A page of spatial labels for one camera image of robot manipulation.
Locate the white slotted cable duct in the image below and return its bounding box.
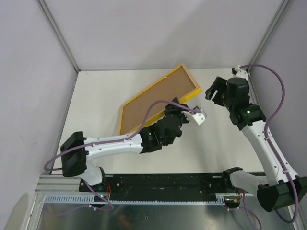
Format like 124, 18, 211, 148
44, 193, 239, 205

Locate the yellow wooden picture frame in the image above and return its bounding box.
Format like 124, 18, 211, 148
118, 63, 203, 135

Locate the aluminium corner post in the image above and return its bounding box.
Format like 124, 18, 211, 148
36, 0, 80, 73
249, 0, 293, 65

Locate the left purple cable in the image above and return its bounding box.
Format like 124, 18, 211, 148
44, 100, 202, 217

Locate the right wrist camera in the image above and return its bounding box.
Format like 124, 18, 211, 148
231, 65, 249, 80

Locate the aluminium front rail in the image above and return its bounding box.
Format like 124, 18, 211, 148
35, 174, 81, 194

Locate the left aluminium corner post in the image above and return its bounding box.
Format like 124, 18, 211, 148
36, 0, 80, 73

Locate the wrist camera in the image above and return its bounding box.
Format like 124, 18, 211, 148
231, 65, 249, 80
182, 106, 207, 126

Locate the right aluminium corner post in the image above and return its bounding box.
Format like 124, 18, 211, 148
249, 0, 293, 65

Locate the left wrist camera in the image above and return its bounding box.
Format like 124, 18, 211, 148
182, 106, 207, 126

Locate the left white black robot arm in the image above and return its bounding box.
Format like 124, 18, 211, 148
60, 98, 189, 192

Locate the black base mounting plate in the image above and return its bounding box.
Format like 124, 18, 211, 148
92, 173, 238, 197

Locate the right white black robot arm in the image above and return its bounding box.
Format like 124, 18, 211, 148
205, 77, 307, 212

